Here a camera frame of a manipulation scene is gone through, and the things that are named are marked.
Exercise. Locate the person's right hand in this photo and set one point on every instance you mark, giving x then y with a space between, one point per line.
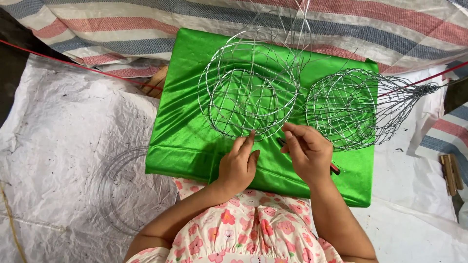
310 155

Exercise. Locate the pink floral dress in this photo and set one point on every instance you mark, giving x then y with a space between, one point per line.
248 230

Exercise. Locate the wooden block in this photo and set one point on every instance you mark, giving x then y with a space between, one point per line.
156 82

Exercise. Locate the striped woven tarp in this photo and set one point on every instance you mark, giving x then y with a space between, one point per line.
234 33
448 135

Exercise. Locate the person's left hand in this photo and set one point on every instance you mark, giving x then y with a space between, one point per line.
236 170

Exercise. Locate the white plastic sheet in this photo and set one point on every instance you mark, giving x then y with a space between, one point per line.
73 146

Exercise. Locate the wooden sticks bundle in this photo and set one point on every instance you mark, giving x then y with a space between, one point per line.
452 173

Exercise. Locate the green satin cloth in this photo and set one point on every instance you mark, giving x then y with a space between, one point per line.
190 128

